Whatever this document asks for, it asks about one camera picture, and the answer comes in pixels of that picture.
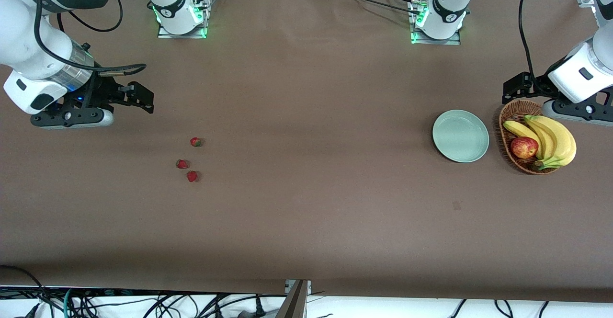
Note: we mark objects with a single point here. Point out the pale green plate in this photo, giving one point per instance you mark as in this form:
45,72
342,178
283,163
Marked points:
459,136

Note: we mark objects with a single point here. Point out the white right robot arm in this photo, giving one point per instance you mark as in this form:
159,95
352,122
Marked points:
19,35

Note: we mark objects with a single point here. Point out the red apple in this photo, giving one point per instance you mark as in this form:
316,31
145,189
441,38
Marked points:
524,147

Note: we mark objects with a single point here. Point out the brown wicker basket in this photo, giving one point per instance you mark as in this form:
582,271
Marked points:
515,112

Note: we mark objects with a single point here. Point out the brown table cover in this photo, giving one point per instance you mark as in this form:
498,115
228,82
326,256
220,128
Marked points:
306,93

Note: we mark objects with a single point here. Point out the red strawberry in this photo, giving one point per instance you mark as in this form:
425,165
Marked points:
195,141
182,164
192,176

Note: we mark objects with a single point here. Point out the yellow banana bunch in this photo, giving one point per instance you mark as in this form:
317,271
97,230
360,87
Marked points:
558,138

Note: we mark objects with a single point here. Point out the grey metal frame post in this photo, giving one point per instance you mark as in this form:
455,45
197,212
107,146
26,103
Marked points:
294,303

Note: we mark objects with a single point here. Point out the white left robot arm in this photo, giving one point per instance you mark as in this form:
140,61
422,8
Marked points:
598,69

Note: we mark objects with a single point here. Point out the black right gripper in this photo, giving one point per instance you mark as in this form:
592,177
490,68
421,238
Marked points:
101,91

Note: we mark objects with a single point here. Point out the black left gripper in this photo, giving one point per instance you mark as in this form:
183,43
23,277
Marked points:
535,86

